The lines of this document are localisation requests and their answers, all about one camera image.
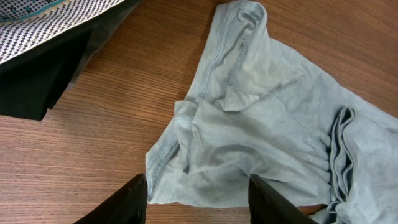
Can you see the black folded garment on stack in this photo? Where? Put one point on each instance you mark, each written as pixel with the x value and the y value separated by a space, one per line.
pixel 33 82

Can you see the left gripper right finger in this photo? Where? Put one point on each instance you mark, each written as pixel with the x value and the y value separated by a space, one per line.
pixel 267 206

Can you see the light blue t-shirt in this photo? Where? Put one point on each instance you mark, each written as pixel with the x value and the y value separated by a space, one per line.
pixel 257 106

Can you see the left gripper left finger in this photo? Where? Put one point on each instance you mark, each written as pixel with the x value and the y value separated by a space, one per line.
pixel 126 206

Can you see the grey folded garment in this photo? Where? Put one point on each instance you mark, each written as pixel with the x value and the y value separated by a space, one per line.
pixel 26 24

